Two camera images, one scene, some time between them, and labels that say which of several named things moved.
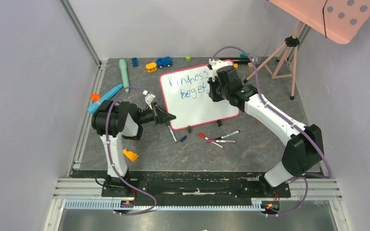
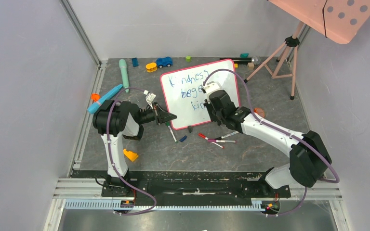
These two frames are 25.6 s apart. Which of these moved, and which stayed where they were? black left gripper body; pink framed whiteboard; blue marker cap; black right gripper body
Moved: black right gripper body
Stayed: black left gripper body; blue marker cap; pink framed whiteboard
